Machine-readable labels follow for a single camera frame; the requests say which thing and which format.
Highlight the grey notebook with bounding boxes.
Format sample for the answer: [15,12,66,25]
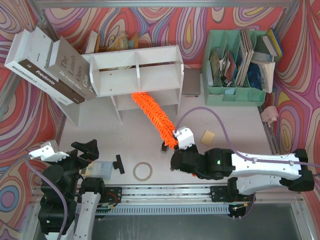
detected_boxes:
[182,68,201,96]

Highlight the The Lonely Ones book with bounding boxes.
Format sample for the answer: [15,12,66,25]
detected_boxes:
[46,37,96,101]

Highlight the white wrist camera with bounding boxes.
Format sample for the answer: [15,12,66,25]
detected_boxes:
[173,126,195,151]
[29,140,70,163]

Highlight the white wooden bookshelf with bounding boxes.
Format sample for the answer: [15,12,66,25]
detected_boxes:
[57,44,185,127]

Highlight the black T-shaped clip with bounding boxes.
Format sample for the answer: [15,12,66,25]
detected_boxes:
[112,154,125,175]

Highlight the books behind shelf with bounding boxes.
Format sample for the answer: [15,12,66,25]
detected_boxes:
[78,31,139,54]

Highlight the brown Fredonia book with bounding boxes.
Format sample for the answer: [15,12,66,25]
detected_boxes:
[18,38,85,105]

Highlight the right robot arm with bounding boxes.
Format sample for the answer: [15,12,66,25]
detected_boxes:
[170,145,315,202]

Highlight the orange microfiber duster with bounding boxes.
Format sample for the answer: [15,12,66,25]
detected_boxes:
[131,92,178,149]

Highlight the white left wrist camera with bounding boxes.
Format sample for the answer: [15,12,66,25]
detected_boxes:
[29,140,70,163]

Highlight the black white stapler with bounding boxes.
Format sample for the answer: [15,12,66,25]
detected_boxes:
[160,141,169,154]

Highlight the blue yellow book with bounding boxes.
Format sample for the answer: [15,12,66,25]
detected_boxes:
[261,28,284,63]

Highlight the yellow sticky note pad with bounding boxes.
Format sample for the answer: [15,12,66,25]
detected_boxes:
[200,130,215,146]

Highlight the wooden ring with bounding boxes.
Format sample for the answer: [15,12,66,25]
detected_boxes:
[132,161,153,181]

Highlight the white Mademoiselle book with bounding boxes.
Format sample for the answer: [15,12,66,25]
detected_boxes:
[4,27,76,106]

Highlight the white paperback book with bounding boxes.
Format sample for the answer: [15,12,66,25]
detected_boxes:
[251,59,276,94]

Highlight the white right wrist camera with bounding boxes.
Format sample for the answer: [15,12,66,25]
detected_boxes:
[173,126,195,151]

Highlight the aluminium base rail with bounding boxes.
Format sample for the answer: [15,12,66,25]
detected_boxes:
[32,184,303,206]

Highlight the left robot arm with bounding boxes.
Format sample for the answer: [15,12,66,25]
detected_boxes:
[33,139,106,240]

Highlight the mint green desk organizer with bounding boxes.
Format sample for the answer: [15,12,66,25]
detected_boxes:
[201,29,266,107]

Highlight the pink tape dispenser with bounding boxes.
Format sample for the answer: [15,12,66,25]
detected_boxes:
[260,105,279,128]

